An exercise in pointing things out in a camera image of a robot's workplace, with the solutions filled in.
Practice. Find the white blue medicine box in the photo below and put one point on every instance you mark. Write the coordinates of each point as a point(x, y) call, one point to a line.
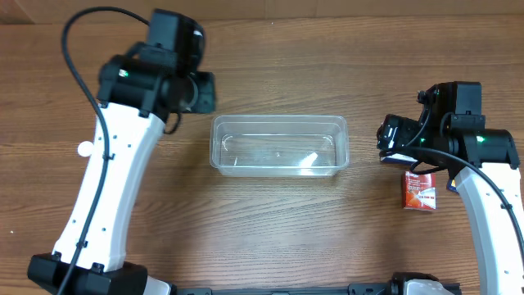
point(398, 159)

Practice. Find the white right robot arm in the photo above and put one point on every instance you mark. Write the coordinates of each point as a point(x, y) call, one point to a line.
point(484, 165)

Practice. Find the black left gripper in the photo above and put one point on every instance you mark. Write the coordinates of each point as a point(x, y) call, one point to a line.
point(205, 93)

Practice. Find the red medicine box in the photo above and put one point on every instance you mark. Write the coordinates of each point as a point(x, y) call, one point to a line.
point(419, 191)

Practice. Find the blue yellow VapoDrops box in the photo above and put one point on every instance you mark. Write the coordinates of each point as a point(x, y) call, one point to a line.
point(451, 186)

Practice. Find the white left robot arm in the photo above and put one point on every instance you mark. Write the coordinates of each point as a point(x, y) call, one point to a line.
point(137, 95)

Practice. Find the clear plastic container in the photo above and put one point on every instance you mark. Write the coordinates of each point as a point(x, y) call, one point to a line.
point(279, 145)

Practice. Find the orange tube white cap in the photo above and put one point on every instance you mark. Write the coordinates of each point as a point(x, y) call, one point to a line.
point(85, 149)

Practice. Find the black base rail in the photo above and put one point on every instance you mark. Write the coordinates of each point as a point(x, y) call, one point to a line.
point(351, 289)

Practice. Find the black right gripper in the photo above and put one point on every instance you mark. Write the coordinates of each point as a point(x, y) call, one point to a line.
point(390, 133)

